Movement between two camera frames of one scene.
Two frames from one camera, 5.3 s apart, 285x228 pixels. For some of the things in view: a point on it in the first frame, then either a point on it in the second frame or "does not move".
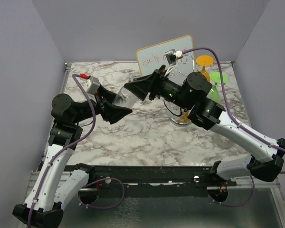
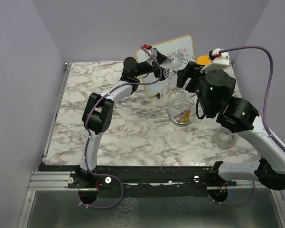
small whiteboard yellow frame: (150, 59) does not move
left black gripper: (109, 112) -> (156, 70)
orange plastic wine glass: (204, 61) does not move
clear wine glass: (125, 98) -> (175, 59)
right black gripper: (151, 83) -> (192, 70)
